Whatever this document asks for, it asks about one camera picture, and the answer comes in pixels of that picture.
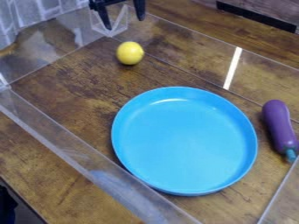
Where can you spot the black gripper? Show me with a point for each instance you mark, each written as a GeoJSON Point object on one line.
{"type": "Point", "coordinates": [99, 5]}

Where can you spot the yellow lemon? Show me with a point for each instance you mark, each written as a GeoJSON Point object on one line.
{"type": "Point", "coordinates": [130, 53]}

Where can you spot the blue round tray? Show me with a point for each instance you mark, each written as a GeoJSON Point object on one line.
{"type": "Point", "coordinates": [185, 140]}

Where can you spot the purple toy eggplant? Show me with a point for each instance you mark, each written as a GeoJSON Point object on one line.
{"type": "Point", "coordinates": [278, 122]}

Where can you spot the clear acrylic corner bracket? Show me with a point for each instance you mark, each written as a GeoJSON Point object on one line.
{"type": "Point", "coordinates": [118, 15]}

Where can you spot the clear acrylic enclosure wall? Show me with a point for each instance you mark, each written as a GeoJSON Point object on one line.
{"type": "Point", "coordinates": [64, 86]}

